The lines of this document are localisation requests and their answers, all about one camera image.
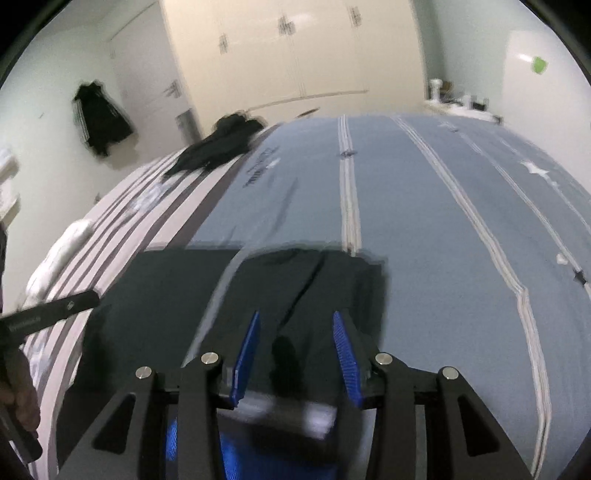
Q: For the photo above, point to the dark jacket with blue zipper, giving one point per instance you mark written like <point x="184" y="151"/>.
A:
<point x="295" y="286"/>

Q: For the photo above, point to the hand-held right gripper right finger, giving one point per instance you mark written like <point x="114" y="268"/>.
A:
<point x="348" y="360"/>

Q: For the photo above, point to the black clothes pile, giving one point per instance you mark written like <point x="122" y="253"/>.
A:
<point x="217" y="143"/>

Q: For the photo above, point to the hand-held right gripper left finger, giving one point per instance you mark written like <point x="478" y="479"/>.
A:
<point x="244" y="360"/>

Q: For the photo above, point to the green apple sticker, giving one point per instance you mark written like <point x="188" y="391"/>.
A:
<point x="538" y="64"/>

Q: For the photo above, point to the white folded garment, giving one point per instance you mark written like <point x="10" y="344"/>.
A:
<point x="60" y="249"/>

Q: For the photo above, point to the white nightstand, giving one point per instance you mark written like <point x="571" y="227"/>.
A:
<point x="455" y="108"/>

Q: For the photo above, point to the black jacket with white stripes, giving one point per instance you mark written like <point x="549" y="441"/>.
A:
<point x="101" y="120"/>

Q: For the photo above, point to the person's left hand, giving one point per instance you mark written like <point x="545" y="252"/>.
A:
<point x="21" y="392"/>

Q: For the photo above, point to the cream wardrobe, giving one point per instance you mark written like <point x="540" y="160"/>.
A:
<point x="277" y="55"/>

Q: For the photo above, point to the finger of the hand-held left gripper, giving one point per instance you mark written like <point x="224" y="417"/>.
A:
<point x="69" y="305"/>

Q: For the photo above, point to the blue striped blanket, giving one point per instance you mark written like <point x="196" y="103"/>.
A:
<point x="438" y="230"/>

